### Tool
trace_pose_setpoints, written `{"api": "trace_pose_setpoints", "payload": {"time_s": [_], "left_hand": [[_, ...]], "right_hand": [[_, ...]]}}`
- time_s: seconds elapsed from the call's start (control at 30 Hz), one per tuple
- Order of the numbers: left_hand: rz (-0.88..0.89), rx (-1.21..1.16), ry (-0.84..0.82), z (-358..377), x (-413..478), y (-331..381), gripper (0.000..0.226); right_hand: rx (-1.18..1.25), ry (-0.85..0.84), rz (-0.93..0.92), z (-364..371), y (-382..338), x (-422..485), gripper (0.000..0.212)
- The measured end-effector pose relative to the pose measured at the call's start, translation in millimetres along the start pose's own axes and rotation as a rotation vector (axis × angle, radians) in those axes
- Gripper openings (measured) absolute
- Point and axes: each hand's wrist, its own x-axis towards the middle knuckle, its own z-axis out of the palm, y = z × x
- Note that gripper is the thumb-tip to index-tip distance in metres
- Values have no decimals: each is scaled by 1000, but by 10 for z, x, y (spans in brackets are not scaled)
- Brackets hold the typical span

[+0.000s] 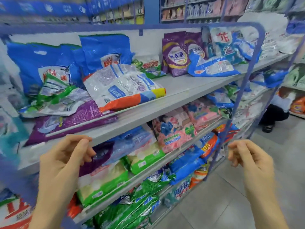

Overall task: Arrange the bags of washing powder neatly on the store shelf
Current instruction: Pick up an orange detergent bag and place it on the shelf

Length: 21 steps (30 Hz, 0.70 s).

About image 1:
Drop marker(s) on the plain white detergent bag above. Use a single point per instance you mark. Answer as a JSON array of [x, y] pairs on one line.
[[262, 23]]

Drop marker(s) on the purple Eichimoo lavender bag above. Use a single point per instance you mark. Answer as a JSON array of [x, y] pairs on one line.
[[100, 155]]

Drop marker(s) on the grey blue-framed shelf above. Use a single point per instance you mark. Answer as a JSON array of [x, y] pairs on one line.
[[181, 92]]

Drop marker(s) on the red white Libai bags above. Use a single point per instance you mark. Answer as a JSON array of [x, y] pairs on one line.
[[14, 212]]

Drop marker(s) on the blue back wall sign band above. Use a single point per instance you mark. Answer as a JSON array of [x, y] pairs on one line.
[[35, 7]]

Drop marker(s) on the blue wall column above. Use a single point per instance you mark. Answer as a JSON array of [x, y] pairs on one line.
[[152, 9]]

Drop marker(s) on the blue bird-print detergent bag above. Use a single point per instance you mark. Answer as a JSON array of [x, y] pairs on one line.
[[214, 67], [102, 47], [31, 59]]

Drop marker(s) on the pink floral detergent bag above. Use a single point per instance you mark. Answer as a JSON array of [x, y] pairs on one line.
[[174, 133], [202, 114]]

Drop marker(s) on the person's right hand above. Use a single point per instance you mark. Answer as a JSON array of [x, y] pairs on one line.
[[257, 164]]

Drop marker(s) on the person's left hand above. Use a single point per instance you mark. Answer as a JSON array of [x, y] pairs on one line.
[[59, 169]]

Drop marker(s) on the blue side wall sign band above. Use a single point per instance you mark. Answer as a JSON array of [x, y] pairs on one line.
[[114, 3]]

